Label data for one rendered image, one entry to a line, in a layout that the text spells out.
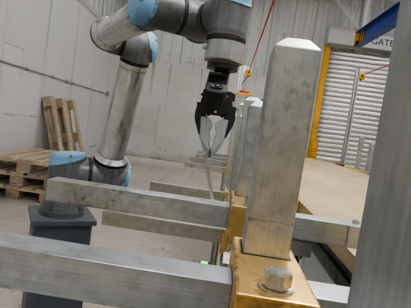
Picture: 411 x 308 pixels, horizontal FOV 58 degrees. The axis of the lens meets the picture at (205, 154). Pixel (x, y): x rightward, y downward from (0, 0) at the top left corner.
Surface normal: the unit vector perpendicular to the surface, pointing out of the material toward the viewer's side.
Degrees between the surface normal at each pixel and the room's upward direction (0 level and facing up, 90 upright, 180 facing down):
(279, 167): 90
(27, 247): 0
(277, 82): 90
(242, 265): 0
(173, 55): 90
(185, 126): 90
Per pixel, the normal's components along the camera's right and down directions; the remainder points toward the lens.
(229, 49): 0.18, 0.10
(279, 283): -0.29, 0.03
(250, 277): 0.14, -0.99
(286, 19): -0.04, 0.07
